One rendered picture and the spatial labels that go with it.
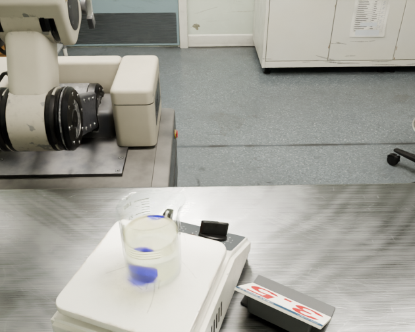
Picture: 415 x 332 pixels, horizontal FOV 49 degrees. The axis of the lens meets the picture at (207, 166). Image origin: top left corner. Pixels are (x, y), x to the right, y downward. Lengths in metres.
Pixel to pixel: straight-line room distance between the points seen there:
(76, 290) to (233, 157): 1.73
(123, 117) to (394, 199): 0.94
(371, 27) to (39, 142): 2.24
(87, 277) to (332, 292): 0.26
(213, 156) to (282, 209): 1.49
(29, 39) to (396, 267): 0.98
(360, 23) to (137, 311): 2.69
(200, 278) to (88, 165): 1.04
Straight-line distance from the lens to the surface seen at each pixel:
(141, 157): 1.44
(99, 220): 0.62
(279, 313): 0.47
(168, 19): 3.38
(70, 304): 0.41
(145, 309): 0.39
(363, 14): 2.95
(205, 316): 0.41
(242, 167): 2.03
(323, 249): 0.58
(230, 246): 0.48
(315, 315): 0.48
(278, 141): 2.24
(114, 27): 3.45
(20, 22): 1.23
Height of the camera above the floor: 1.14
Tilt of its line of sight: 34 degrees down
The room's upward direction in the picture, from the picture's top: straight up
